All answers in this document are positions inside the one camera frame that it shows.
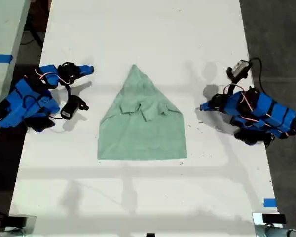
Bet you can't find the pale green T-shirt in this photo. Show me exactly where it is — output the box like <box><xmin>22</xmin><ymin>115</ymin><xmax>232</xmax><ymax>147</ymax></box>
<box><xmin>97</xmin><ymin>64</ymin><xmax>188</xmax><ymax>161</ymax></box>

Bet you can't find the long blue tape strip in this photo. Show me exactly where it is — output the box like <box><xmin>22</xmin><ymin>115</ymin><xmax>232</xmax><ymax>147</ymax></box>
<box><xmin>0</xmin><ymin>53</ymin><xmax>14</xmax><ymax>64</ymax></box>

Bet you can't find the white side table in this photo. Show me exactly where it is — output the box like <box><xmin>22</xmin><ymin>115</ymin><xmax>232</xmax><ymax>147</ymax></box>
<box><xmin>0</xmin><ymin>0</ymin><xmax>32</xmax><ymax>160</ymax></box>

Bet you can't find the short blue tape strip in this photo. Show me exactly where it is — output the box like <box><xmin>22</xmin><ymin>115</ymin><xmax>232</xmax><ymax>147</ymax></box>
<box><xmin>263</xmin><ymin>198</ymin><xmax>278</xmax><ymax>208</ymax></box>

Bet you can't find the small black box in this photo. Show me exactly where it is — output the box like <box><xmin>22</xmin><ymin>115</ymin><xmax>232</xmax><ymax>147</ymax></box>
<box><xmin>261</xmin><ymin>213</ymin><xmax>287</xmax><ymax>225</ymax></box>
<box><xmin>6</xmin><ymin>215</ymin><xmax>28</xmax><ymax>228</ymax></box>

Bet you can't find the grey metal pipe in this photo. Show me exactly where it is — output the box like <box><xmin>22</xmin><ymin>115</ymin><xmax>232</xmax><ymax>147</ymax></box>
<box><xmin>0</xmin><ymin>228</ymin><xmax>26</xmax><ymax>237</ymax></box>
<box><xmin>264</xmin><ymin>225</ymin><xmax>296</xmax><ymax>237</ymax></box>

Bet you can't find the black camera stalk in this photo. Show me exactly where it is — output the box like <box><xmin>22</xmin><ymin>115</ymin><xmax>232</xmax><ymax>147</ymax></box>
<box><xmin>226</xmin><ymin>67</ymin><xmax>248</xmax><ymax>87</ymax></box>
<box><xmin>65</xmin><ymin>83</ymin><xmax>90</xmax><ymax>111</ymax></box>

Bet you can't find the black grey camera box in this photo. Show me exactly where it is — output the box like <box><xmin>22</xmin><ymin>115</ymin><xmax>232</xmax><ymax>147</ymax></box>
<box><xmin>230</xmin><ymin>59</ymin><xmax>252</xmax><ymax>78</ymax></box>

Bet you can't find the black floor cable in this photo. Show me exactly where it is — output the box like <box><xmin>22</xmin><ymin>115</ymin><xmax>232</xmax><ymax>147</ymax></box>
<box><xmin>20</xmin><ymin>26</ymin><xmax>44</xmax><ymax>47</ymax></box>

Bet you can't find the shiny metal bracket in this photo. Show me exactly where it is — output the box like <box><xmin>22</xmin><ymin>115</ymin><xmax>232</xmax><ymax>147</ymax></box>
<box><xmin>252</xmin><ymin>212</ymin><xmax>284</xmax><ymax>237</ymax></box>
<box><xmin>4</xmin><ymin>215</ymin><xmax>37</xmax><ymax>235</ymax></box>

